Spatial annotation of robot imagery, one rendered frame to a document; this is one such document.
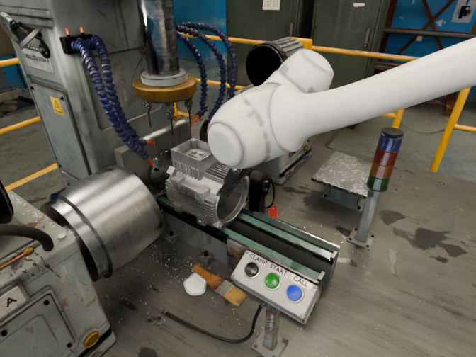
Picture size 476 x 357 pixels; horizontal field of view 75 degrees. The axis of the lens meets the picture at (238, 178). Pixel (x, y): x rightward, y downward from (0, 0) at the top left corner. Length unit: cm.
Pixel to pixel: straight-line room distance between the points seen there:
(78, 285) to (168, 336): 29
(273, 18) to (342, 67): 100
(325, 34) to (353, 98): 351
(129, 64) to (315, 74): 69
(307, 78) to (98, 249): 57
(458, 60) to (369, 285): 74
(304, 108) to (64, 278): 56
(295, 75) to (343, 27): 332
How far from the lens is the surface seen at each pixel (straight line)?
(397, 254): 121
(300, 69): 58
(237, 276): 69
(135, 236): 81
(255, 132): 44
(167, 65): 91
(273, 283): 66
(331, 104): 44
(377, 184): 104
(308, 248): 96
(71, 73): 101
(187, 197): 95
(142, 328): 96
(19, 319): 72
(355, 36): 386
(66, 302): 78
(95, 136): 107
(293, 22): 405
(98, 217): 77
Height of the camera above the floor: 159
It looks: 33 degrees down
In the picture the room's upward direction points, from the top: straight up
